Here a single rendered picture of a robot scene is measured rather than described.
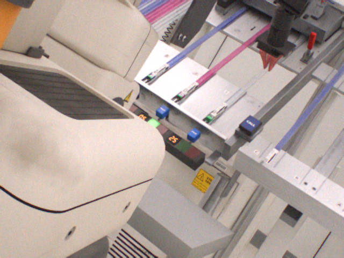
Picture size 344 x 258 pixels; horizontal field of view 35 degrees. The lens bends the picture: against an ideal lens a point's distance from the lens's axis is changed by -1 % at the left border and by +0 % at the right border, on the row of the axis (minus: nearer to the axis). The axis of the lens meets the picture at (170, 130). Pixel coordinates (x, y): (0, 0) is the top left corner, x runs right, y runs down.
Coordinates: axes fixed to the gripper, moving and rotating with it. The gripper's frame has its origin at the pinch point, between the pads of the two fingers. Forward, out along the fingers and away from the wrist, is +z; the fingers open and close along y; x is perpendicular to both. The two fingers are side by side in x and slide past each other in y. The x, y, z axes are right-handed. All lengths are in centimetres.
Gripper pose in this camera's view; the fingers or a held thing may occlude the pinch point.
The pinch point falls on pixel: (268, 67)
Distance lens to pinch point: 162.9
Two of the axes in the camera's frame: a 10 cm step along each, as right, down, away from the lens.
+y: -7.7, -5.0, 3.9
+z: -1.2, 7.2, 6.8
